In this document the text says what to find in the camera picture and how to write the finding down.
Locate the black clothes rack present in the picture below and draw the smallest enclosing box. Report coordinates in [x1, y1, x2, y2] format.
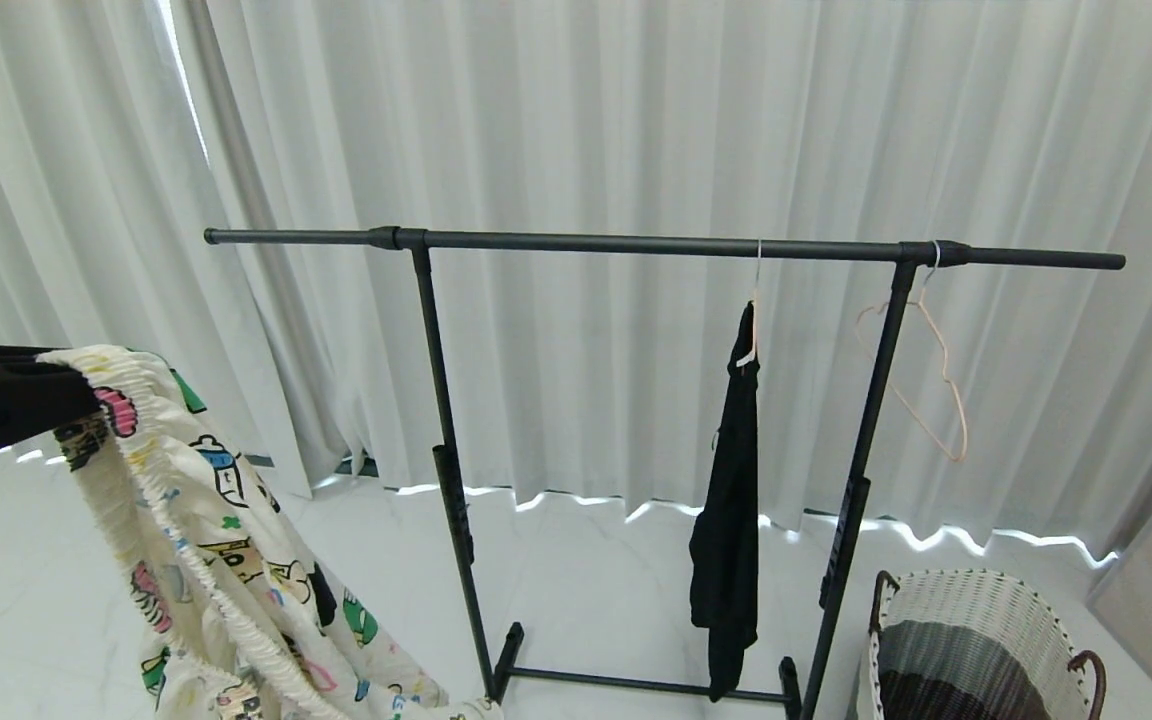
[204, 226, 1127, 720]

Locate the black short-sleeved shirt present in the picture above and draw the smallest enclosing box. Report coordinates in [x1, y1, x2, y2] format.
[688, 300, 763, 703]

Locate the cream printed garment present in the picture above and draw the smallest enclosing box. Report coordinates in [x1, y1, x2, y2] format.
[36, 345, 503, 720]

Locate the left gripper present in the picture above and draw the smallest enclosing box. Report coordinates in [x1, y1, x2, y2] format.
[0, 344, 103, 447]

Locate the white curtain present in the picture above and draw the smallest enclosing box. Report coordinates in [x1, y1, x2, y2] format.
[0, 0, 315, 498]
[171, 0, 1152, 561]

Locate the pink clothes hanger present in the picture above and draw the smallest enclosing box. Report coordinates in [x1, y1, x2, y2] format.
[736, 240, 765, 368]
[856, 240, 969, 464]

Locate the white laundry basket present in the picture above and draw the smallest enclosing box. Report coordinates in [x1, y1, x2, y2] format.
[856, 569, 1108, 720]

